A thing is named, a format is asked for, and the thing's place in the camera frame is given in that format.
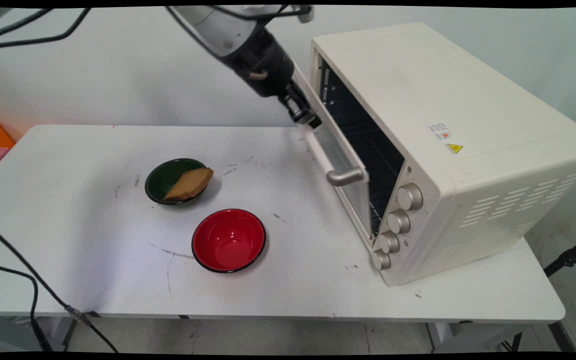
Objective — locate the white table leg frame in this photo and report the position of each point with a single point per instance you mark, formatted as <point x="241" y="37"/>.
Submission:
<point x="468" y="337"/>

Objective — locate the red bowl with black rim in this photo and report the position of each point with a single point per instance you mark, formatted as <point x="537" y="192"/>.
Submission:
<point x="228" y="242"/>

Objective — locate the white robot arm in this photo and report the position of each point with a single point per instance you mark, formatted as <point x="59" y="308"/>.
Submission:
<point x="213" y="25"/>

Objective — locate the black tripod leg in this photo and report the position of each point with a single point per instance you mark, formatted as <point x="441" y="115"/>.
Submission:
<point x="568" y="257"/>

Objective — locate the brown bread slice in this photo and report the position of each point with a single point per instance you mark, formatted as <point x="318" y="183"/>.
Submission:
<point x="190" y="182"/>

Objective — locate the cream oven knob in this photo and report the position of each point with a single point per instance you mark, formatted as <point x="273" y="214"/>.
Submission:
<point x="399" y="221"/>
<point x="389" y="242"/>
<point x="410" y="196"/>
<point x="381" y="260"/>

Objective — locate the cream toaster oven body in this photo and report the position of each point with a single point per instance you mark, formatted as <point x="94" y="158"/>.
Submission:
<point x="468" y="100"/>

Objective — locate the dark green bowl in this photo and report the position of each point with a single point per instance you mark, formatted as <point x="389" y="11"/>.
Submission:
<point x="165" y="177"/>

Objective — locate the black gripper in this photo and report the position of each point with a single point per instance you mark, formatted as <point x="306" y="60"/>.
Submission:
<point x="263" y="65"/>

